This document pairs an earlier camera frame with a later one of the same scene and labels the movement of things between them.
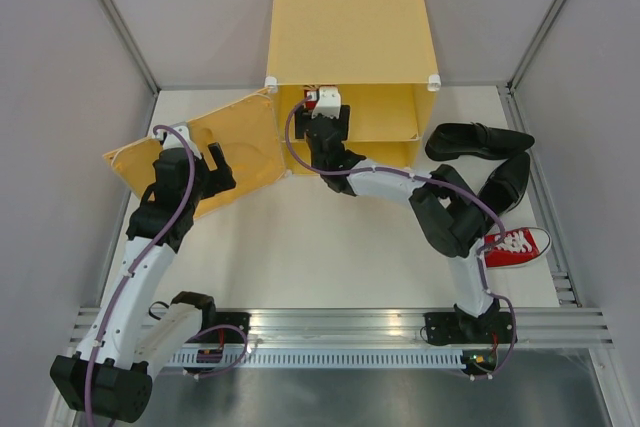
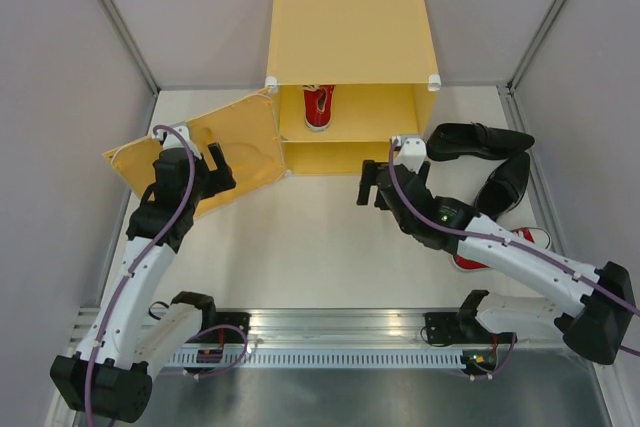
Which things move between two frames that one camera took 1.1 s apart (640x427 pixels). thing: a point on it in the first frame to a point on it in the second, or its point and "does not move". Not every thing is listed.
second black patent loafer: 507,183 does not move
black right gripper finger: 344,121 to 424,172
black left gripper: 218,180 does not move
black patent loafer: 450,141 does not move
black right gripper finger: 300,123 to 369,177
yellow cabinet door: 249,134 does not move
